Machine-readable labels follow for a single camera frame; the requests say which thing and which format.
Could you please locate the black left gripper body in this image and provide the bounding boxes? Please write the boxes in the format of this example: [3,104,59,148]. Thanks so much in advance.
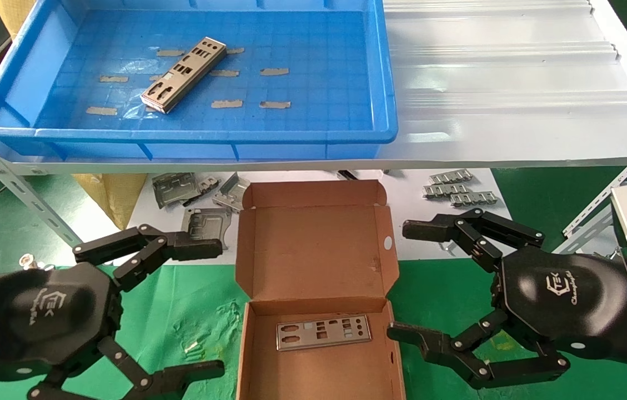
[0,261,123,385]

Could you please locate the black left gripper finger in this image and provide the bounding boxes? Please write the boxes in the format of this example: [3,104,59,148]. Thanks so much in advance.
[73,224,223,292]
[27,335,226,400]

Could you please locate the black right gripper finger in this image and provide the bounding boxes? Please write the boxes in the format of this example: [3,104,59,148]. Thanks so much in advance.
[387,309,571,389]
[402,208,545,273]

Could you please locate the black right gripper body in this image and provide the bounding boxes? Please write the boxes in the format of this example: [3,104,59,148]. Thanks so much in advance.
[494,246,627,372]

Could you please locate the silver metal IO shield plate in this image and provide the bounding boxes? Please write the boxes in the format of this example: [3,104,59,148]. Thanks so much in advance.
[276,314,372,352]

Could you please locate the brown cardboard box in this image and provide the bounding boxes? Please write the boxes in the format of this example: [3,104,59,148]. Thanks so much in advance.
[234,179,407,400]

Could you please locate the blue plastic tray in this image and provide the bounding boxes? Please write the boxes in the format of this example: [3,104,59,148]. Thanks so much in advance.
[0,0,400,162]

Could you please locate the flat white sheet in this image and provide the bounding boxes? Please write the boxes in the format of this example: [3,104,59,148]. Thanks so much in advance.
[112,168,515,266]

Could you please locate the silver slotted metal strip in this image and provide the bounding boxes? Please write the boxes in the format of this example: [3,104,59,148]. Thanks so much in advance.
[429,169,474,185]
[423,184,471,199]
[450,191,499,208]

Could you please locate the silver metal spring clip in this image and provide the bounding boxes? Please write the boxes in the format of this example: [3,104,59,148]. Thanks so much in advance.
[19,253,57,271]

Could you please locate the yellow woven sack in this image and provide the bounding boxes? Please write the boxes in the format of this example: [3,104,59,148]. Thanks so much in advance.
[72,173,148,231]
[0,0,42,39]

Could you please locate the small dark toothed metal part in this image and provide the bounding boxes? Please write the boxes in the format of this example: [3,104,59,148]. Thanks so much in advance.
[183,176,220,207]

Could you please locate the white slotted angle bar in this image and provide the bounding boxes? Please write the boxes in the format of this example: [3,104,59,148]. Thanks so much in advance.
[562,157,627,255]
[0,118,85,249]

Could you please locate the white ribbed shelf sheet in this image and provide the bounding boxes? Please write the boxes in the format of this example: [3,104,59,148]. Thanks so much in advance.
[0,0,627,177]

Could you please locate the stack of metal IO shields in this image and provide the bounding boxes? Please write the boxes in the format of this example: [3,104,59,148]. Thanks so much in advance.
[140,37,228,114]

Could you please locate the large grey metal bracket plate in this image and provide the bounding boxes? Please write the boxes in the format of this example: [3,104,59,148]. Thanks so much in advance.
[152,172,201,209]

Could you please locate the folded silver metal bracket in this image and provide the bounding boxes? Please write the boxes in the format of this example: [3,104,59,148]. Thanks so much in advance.
[212,172,252,212]

